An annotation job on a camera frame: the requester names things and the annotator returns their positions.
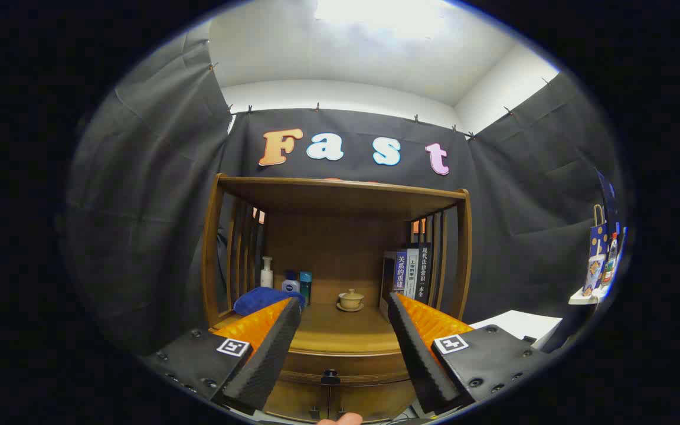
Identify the white box appliance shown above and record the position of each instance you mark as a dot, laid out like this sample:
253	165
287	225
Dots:
517	323

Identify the book with black spine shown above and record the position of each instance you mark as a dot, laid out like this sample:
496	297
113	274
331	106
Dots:
424	271

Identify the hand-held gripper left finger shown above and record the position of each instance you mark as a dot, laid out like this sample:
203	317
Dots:
269	360

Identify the white side shelf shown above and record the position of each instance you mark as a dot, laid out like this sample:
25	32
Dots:
585	297

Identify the white pump bottle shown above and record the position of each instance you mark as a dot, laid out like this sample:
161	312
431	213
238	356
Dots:
267	277

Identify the blue folded towel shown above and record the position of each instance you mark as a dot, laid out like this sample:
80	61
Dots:
257	298

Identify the wooden drawer with black knob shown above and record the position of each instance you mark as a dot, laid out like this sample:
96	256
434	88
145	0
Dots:
352	363

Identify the wooden cabinet door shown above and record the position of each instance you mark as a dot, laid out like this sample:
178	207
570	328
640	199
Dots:
298	401
369	402

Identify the book with blue spine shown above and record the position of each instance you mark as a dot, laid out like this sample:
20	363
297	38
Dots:
401	271

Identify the wooden cabinet with hutch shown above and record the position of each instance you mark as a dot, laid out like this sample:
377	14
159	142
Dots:
340	236

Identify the clear bottle with red label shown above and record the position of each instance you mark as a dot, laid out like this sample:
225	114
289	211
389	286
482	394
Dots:
611	262

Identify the wooden countertop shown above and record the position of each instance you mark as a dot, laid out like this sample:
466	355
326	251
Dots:
340	330

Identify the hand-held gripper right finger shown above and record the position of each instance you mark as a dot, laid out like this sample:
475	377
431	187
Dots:
419	366

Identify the blue patterned gift bag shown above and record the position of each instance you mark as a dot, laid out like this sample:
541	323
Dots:
598	236

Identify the white bottle with blue cap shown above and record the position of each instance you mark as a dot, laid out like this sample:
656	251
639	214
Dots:
290	286

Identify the beige lidded teacup with saucer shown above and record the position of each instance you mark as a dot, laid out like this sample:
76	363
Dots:
351	300

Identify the teal cylindrical bottle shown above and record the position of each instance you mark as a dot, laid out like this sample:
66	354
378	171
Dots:
306	286

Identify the book with white spine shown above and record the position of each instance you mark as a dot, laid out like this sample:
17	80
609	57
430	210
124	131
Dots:
412	274

